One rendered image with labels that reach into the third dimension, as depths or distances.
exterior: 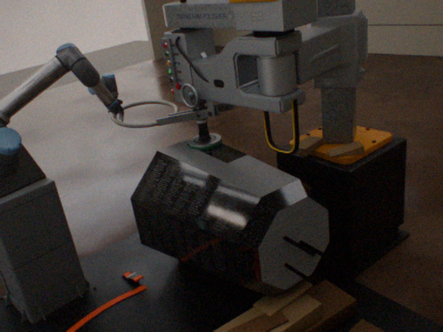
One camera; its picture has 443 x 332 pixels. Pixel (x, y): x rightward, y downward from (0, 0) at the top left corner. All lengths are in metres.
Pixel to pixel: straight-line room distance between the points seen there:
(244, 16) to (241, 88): 0.39
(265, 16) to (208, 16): 0.40
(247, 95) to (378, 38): 6.65
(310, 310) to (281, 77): 1.21
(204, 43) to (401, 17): 6.23
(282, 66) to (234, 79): 0.30
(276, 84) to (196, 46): 0.64
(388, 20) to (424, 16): 0.61
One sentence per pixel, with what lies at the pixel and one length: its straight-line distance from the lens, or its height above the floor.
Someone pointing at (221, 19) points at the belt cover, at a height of 1.66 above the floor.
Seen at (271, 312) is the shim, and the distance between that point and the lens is 2.55.
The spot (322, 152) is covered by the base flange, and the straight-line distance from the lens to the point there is 2.91.
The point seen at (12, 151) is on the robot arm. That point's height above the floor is 1.12.
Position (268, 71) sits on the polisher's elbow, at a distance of 2.30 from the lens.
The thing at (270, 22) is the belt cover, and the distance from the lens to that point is 2.18.
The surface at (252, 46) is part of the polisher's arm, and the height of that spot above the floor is 1.53.
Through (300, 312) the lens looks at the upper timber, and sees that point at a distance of 2.56.
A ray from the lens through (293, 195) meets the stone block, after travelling 2.33.
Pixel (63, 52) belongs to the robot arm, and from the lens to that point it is 2.86.
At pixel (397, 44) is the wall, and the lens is 8.81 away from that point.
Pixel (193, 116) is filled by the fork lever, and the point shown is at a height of 1.07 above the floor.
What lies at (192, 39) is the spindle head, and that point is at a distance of 2.72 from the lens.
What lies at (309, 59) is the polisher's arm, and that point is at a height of 1.41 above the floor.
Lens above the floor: 1.95
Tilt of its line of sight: 24 degrees down
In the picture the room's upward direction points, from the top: 8 degrees counter-clockwise
